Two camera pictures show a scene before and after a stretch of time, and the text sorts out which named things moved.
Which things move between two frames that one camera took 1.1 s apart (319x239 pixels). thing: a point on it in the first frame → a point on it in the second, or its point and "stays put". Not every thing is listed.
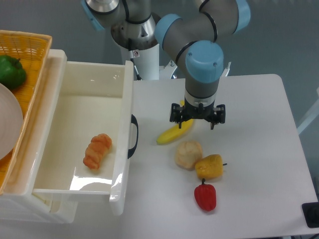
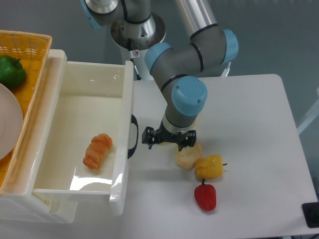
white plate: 11,121 stays put
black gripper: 207,112 → 150,136
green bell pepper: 12,73 stays put
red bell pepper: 205,195 stays put
